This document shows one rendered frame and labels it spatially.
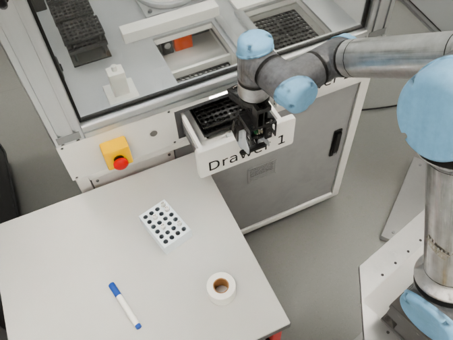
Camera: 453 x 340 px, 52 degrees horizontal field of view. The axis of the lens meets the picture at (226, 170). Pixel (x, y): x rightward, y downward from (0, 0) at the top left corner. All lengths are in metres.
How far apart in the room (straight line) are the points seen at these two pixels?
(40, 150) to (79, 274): 1.44
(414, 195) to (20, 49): 1.79
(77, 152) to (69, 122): 0.11
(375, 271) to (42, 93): 0.90
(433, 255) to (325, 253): 1.31
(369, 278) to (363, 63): 0.56
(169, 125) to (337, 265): 1.07
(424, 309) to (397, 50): 0.44
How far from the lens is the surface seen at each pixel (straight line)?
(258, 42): 0.95
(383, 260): 1.25
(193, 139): 1.27
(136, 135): 1.30
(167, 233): 1.23
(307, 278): 2.03
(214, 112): 1.35
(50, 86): 1.13
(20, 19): 1.03
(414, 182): 2.35
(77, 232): 1.32
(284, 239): 2.10
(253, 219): 1.98
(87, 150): 1.29
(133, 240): 1.26
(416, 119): 0.63
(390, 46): 0.86
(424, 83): 0.61
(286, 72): 0.91
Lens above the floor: 1.85
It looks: 53 degrees down
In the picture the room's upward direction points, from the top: 4 degrees counter-clockwise
